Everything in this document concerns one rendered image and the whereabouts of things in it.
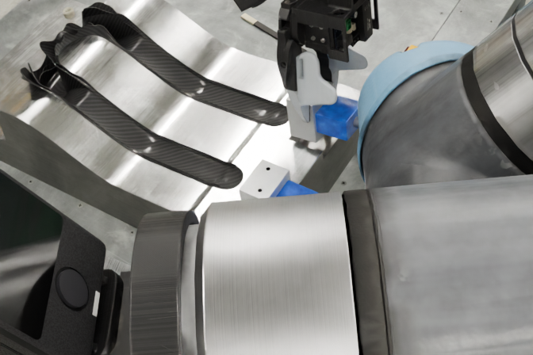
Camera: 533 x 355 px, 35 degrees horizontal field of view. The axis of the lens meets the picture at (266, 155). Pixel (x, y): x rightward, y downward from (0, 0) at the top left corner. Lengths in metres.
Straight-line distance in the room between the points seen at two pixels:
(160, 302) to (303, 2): 0.69
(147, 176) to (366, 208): 0.79
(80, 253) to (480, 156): 0.18
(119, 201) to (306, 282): 0.84
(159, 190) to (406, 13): 0.50
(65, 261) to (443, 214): 0.10
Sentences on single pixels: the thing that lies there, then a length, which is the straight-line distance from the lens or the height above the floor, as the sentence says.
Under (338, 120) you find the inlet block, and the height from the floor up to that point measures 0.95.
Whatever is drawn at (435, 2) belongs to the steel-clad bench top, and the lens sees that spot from 1.32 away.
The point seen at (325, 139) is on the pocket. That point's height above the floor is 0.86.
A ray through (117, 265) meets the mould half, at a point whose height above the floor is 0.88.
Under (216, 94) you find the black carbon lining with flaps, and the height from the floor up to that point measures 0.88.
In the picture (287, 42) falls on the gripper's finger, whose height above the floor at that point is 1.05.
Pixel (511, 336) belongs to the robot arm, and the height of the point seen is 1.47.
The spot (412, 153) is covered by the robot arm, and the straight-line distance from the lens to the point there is 0.37.
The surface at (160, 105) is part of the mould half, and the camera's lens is 1.08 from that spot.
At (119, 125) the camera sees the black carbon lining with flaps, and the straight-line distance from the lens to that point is 1.06.
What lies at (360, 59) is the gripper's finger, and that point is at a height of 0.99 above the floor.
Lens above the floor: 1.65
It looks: 50 degrees down
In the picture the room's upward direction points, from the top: 9 degrees counter-clockwise
